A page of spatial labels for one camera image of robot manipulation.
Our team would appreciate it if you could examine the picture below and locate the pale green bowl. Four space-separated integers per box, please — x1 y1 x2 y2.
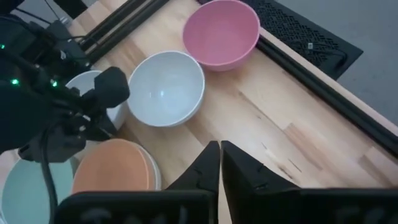
0 157 75 224

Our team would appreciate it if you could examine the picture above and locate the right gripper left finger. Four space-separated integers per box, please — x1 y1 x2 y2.
166 140 221 196

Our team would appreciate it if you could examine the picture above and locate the black aluminium frame bar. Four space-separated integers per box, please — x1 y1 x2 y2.
79 0 149 50
86 0 171 65

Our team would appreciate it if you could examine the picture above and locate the orange bowl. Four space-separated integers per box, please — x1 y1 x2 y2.
72 138 156 195

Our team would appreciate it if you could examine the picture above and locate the large white bowl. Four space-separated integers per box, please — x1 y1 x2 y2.
126 50 206 128

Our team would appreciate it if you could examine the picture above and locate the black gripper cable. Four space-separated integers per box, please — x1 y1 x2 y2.
39 124 59 224

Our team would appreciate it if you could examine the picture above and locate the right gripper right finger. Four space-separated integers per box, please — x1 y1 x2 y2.
220 139 302 224

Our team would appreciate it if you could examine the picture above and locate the black aluminium table rail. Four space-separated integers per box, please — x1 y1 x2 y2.
254 35 398 158

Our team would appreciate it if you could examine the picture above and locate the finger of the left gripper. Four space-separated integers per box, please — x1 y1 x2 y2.
81 66 131 110

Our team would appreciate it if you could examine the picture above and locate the small white bowl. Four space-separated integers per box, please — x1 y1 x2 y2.
65 70 129 131

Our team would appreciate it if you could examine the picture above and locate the pink bowl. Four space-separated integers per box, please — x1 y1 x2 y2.
182 0 261 72

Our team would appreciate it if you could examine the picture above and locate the black perforated metal case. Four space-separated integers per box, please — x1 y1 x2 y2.
197 0 364 80

